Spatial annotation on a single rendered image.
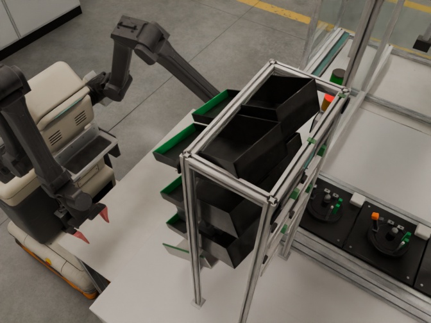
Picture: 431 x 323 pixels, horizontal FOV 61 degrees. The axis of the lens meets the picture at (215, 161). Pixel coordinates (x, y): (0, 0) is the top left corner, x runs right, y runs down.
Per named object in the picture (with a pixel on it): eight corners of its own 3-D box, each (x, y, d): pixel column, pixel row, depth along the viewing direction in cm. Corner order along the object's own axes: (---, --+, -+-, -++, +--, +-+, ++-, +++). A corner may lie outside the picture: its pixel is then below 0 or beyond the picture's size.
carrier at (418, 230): (341, 250, 130) (351, 234, 120) (363, 202, 143) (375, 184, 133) (410, 288, 122) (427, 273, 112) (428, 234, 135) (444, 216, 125)
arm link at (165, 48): (145, 24, 111) (129, 51, 107) (155, 18, 106) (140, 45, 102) (235, 107, 135) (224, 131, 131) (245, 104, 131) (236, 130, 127)
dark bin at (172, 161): (156, 160, 84) (142, 133, 80) (196, 130, 90) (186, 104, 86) (244, 197, 64) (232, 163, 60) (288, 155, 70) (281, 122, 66)
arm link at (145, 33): (122, 2, 105) (106, 27, 101) (165, 25, 107) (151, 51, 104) (113, 75, 146) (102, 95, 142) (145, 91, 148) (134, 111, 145)
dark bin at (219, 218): (162, 198, 96) (151, 177, 92) (198, 170, 102) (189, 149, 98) (238, 239, 76) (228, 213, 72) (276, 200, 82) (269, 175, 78)
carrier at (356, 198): (279, 217, 138) (285, 198, 129) (306, 174, 151) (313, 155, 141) (340, 250, 130) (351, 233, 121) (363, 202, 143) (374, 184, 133)
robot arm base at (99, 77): (102, 71, 151) (80, 86, 145) (111, 66, 145) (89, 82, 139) (115, 88, 155) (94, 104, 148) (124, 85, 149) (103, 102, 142)
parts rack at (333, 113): (190, 303, 127) (170, 156, 64) (244, 225, 146) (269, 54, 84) (242, 339, 120) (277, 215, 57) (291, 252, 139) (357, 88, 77)
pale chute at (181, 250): (169, 254, 125) (161, 243, 124) (196, 229, 131) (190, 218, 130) (211, 269, 101) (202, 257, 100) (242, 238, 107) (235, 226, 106)
